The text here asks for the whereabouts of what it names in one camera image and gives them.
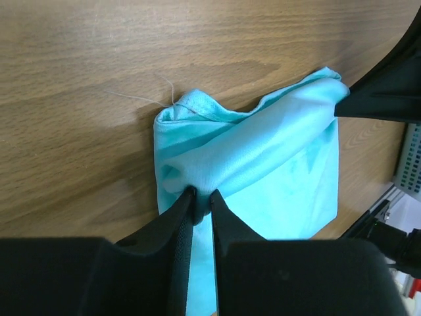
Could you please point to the teal t shirt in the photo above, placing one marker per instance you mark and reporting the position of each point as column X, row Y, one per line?
column 276, row 166

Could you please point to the white plastic laundry basket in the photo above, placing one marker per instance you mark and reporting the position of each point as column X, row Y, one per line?
column 407, row 177

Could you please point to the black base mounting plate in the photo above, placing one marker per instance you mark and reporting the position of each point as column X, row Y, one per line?
column 403, row 248

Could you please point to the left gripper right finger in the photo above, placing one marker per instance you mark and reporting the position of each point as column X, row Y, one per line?
column 255, row 276

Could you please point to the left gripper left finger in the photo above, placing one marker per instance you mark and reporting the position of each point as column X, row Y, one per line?
column 145, row 273

